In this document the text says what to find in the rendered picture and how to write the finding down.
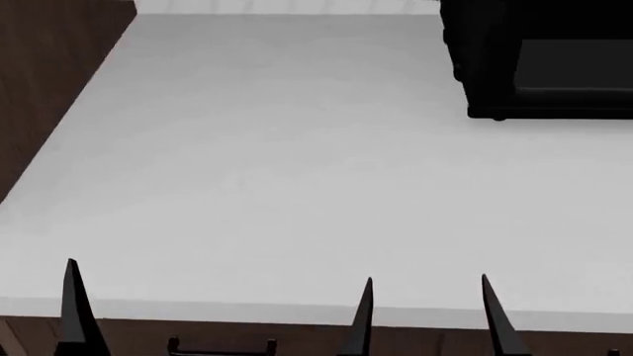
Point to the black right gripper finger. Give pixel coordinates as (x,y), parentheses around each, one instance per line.
(502,330)
(362,330)

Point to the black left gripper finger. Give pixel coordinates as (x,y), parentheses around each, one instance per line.
(76,319)

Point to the black microwave oven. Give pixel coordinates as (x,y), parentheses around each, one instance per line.
(489,55)

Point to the brown wooden base cabinet front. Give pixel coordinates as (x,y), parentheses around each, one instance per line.
(435,341)

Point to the dark brown wooden tall cabinet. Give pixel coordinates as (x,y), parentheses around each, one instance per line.
(44,74)

